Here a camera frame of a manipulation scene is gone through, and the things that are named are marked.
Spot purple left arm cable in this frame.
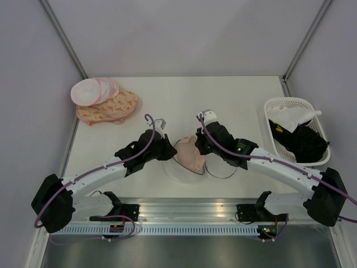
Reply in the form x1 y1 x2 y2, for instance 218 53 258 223
33 113 157 246

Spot right aluminium frame post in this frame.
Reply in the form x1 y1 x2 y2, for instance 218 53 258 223
282 0 334 83

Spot aluminium frame post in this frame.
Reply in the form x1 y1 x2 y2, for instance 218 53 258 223
38 0 88 79
282 0 334 83

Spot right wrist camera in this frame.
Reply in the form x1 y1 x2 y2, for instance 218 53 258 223
196 109 217 125

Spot white cloth in basket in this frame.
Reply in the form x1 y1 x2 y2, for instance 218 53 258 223
267 107 322 133

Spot pink-rimmed white mesh bag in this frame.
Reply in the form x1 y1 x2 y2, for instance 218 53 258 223
70 77 119 107

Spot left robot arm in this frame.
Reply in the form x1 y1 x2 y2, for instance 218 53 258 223
31 130 177 233

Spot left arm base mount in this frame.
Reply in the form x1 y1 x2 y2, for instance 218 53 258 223
89 204 140 222

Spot white mesh laundry bag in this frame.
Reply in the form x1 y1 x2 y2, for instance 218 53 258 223
164 138 238 184

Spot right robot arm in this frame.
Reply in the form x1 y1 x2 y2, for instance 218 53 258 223
195 122 349 227

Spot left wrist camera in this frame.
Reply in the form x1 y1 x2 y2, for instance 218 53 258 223
154 118 166 131

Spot white slotted cable duct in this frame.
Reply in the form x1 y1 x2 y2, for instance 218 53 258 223
55 223 259 236

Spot peach pink bra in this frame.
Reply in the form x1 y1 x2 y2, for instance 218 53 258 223
175 135 206 174

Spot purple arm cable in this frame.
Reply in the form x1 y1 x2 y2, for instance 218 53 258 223
197 113 357 223
33 113 157 246

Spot left aluminium frame post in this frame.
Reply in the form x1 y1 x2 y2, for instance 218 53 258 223
38 0 88 79

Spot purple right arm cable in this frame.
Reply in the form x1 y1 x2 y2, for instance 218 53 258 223
197 113 357 223

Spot orange floral laundry bag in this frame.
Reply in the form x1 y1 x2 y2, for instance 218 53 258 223
76 89 139 126

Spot aluminium rail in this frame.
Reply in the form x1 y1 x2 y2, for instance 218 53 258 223
72 197 316 223

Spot white plastic basket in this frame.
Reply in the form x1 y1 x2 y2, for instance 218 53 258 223
263 97 331 167

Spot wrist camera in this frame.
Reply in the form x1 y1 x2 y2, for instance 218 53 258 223
154 118 166 131
196 109 217 125

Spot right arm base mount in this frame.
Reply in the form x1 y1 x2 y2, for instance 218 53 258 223
235 204 264 224

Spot black garment in basket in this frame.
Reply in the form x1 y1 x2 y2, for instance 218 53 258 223
268 120 330 163

